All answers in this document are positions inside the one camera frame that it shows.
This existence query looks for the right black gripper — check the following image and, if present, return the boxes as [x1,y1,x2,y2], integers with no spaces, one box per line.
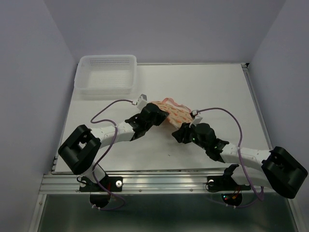
[171,120,208,150]

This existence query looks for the floral orange laundry bag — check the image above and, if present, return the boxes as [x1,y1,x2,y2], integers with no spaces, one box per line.
[151,98,193,129]

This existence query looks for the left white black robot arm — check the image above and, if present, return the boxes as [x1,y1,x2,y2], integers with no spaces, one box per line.
[58,103,169,190]

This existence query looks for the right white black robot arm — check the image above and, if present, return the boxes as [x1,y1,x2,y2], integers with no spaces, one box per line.
[172,123,308,199]

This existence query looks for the white perforated plastic basket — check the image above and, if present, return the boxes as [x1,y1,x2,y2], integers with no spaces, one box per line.
[74,55,138,100]

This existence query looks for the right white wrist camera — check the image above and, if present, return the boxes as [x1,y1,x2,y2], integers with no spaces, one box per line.
[189,110,203,127]

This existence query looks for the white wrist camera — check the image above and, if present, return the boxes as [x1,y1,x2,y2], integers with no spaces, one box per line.
[132,94,148,110]
[189,110,203,127]

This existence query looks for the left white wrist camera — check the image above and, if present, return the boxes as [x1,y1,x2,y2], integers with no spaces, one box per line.
[132,94,148,110]

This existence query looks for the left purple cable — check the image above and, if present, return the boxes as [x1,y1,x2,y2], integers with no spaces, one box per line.
[90,99,126,211]

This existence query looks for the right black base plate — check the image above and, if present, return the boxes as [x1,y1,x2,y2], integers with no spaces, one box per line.
[205,164,251,192]

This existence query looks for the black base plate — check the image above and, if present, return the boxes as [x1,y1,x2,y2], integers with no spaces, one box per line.
[205,164,251,192]
[76,176,123,192]

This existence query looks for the aluminium front rail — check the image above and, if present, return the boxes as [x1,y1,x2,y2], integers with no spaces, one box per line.
[40,172,295,194]

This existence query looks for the aluminium rail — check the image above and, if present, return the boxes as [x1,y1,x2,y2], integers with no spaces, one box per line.
[241,63,273,150]
[40,172,295,194]

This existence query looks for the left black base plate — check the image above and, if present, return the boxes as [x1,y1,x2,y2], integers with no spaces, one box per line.
[76,176,123,192]

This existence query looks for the aluminium right side rail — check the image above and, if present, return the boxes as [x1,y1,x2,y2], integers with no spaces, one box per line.
[241,63,273,150]

